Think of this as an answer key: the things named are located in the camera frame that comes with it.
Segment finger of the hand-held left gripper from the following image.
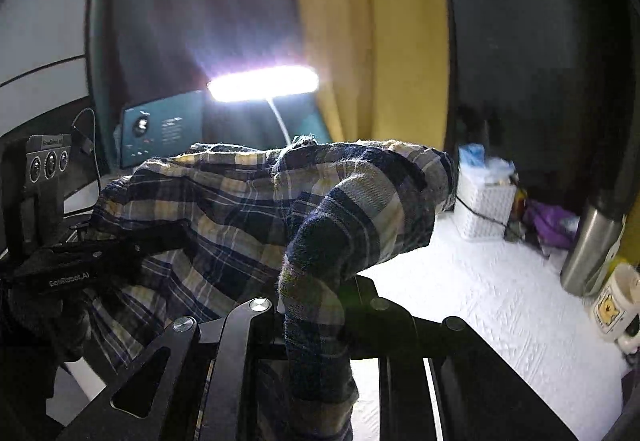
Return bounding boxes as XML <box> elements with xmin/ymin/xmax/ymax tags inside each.
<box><xmin>92</xmin><ymin>233</ymin><xmax>151</xmax><ymax>279</ymax></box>

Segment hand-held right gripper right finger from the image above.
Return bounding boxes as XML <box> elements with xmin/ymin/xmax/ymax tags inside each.
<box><xmin>342</xmin><ymin>273</ymin><xmax>581</xmax><ymax>441</ymax></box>

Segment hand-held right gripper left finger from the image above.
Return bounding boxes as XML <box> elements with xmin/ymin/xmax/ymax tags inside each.
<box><xmin>57</xmin><ymin>297</ymin><xmax>288</xmax><ymax>441</ymax></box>

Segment plaid pants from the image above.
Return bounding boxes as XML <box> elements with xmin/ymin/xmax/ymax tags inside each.
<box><xmin>82</xmin><ymin>133</ymin><xmax>458</xmax><ymax>441</ymax></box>

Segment tablet with dark screen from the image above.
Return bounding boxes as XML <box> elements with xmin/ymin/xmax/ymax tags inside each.
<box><xmin>119</xmin><ymin>90</ymin><xmax>207</xmax><ymax>170</ymax></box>

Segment white plastic basket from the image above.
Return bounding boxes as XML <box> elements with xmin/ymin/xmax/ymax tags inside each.
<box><xmin>454</xmin><ymin>165</ymin><xmax>518</xmax><ymax>242</ymax></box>

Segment blue tissue pack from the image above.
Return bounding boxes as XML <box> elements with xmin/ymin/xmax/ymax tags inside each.
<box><xmin>457</xmin><ymin>143</ymin><xmax>516</xmax><ymax>182</ymax></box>

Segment purple cloth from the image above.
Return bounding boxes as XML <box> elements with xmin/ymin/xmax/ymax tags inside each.
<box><xmin>522</xmin><ymin>200</ymin><xmax>581</xmax><ymax>250</ymax></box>

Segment steel thermos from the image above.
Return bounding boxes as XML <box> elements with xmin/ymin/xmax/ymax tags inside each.
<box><xmin>559</xmin><ymin>193</ymin><xmax>628</xmax><ymax>298</ymax></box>

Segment white desk lamp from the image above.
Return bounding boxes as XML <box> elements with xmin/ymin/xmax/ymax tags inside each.
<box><xmin>206</xmin><ymin>65</ymin><xmax>321</xmax><ymax>146</ymax></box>

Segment white bear print mug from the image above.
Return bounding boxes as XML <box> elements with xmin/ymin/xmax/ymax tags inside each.
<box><xmin>585</xmin><ymin>262</ymin><xmax>640</xmax><ymax>356</ymax></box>

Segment teal curtain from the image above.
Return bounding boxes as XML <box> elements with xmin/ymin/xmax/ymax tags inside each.
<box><xmin>87</xmin><ymin>0</ymin><xmax>331</xmax><ymax>169</ymax></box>

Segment yellow curtain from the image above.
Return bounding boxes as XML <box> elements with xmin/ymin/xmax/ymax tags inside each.
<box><xmin>284</xmin><ymin>0</ymin><xmax>451</xmax><ymax>152</ymax></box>

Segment dark window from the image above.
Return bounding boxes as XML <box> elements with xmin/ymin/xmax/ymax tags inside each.
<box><xmin>434</xmin><ymin>0</ymin><xmax>640</xmax><ymax>222</ymax></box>

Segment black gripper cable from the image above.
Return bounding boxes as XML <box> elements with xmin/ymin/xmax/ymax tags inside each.
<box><xmin>71</xmin><ymin>107</ymin><xmax>103</xmax><ymax>182</ymax></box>

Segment black charger cable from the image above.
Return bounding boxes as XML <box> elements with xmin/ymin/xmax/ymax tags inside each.
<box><xmin>457</xmin><ymin>196</ymin><xmax>511</xmax><ymax>227</ymax></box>

